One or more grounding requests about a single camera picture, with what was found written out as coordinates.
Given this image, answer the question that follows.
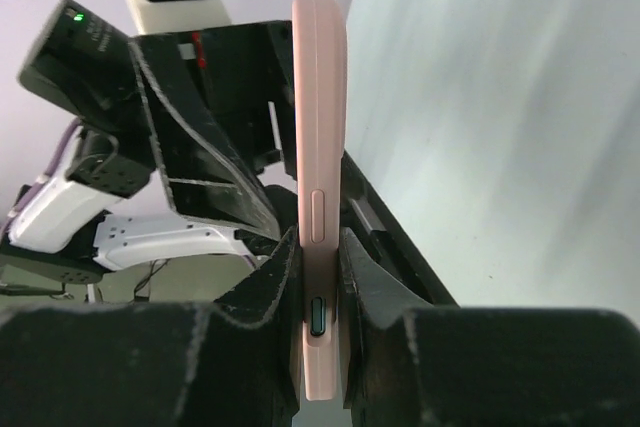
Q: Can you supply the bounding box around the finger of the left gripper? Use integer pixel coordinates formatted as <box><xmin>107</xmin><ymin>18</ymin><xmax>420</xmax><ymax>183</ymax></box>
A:
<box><xmin>129</xmin><ymin>34</ymin><xmax>281</xmax><ymax>240</ymax></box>

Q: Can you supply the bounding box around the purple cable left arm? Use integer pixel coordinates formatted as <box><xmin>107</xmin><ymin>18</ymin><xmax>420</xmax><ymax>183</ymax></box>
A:
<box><xmin>4</xmin><ymin>119</ymin><xmax>84</xmax><ymax>228</ymax></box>

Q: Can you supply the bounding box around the teal blue phone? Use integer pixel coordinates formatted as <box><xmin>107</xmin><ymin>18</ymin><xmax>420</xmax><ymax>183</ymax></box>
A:
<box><xmin>309</xmin><ymin>297</ymin><xmax>327</xmax><ymax>337</ymax></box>

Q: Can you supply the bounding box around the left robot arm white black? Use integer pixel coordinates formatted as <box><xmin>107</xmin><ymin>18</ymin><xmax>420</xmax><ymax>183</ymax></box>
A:
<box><xmin>1</xmin><ymin>0</ymin><xmax>297</xmax><ymax>285</ymax></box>

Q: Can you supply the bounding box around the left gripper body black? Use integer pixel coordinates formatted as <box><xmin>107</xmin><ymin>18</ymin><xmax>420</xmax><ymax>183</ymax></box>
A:
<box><xmin>169</xmin><ymin>20</ymin><xmax>301</xmax><ymax>183</ymax></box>

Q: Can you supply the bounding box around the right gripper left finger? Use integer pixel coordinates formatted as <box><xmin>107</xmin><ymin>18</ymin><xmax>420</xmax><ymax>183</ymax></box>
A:
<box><xmin>1</xmin><ymin>229</ymin><xmax>301</xmax><ymax>426</ymax></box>

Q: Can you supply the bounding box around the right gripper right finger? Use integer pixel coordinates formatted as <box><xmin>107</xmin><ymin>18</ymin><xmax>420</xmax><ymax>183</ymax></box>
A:
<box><xmin>339</xmin><ymin>229</ymin><xmax>639</xmax><ymax>426</ymax></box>

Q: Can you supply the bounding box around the pink phone case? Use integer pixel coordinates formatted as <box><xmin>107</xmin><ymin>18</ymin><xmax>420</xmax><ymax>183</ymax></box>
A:
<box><xmin>292</xmin><ymin>0</ymin><xmax>348</xmax><ymax>401</ymax></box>

